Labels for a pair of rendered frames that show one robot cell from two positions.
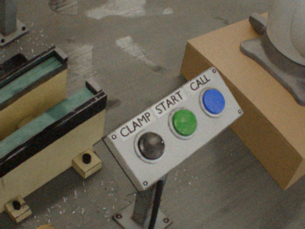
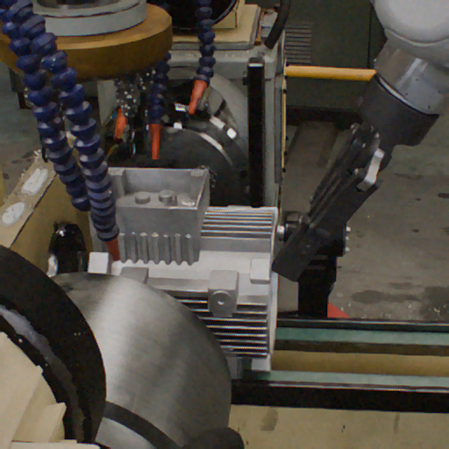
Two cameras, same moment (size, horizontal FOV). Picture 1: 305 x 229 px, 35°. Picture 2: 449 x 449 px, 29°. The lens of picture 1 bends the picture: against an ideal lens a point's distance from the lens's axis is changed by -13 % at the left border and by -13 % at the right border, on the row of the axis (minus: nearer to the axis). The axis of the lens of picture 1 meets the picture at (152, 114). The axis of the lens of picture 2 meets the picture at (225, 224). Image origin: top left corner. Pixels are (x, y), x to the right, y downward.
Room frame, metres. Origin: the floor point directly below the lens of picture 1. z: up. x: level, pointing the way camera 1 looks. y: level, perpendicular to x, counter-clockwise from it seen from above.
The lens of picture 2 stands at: (-0.21, -0.36, 1.56)
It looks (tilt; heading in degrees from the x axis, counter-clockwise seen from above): 28 degrees down; 59
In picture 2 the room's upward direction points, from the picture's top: 2 degrees counter-clockwise
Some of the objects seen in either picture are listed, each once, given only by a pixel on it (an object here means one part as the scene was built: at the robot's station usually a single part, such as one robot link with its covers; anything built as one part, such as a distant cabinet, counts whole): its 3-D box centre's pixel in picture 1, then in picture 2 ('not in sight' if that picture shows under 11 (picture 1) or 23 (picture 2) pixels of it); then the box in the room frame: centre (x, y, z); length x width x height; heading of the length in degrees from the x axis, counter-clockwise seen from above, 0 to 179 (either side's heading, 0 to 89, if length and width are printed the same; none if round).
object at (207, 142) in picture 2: not in sight; (181, 154); (0.35, 0.70, 1.04); 0.41 x 0.25 x 0.25; 53
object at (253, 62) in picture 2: not in sight; (258, 158); (0.34, 0.47, 1.12); 0.04 x 0.03 x 0.26; 143
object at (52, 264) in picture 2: not in sight; (69, 282); (0.08, 0.50, 1.02); 0.15 x 0.02 x 0.15; 53
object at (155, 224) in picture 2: not in sight; (152, 215); (0.17, 0.43, 1.11); 0.12 x 0.11 x 0.07; 142
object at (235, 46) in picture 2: not in sight; (203, 123); (0.51, 0.92, 0.99); 0.35 x 0.31 x 0.37; 53
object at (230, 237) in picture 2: not in sight; (190, 285); (0.20, 0.41, 1.02); 0.20 x 0.19 x 0.19; 142
